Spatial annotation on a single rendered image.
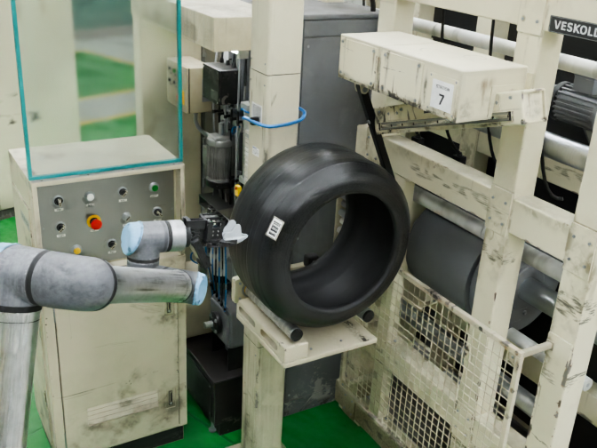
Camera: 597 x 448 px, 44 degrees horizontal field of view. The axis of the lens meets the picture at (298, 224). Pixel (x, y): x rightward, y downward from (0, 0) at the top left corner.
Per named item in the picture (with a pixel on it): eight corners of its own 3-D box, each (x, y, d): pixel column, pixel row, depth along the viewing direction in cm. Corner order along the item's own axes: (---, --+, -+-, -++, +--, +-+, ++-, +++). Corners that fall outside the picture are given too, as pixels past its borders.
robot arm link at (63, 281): (88, 259, 146) (214, 269, 211) (34, 248, 149) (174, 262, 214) (77, 317, 145) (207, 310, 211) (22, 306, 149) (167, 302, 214)
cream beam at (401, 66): (336, 77, 253) (338, 33, 247) (395, 73, 265) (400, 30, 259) (454, 124, 205) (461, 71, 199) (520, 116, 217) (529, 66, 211)
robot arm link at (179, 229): (171, 257, 210) (159, 244, 218) (187, 255, 213) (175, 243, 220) (174, 227, 207) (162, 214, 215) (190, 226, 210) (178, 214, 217)
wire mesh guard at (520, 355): (338, 386, 316) (351, 236, 288) (341, 385, 317) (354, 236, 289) (484, 533, 246) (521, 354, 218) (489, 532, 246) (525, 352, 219)
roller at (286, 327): (248, 280, 265) (257, 285, 268) (241, 291, 265) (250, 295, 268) (297, 327, 238) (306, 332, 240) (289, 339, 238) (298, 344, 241)
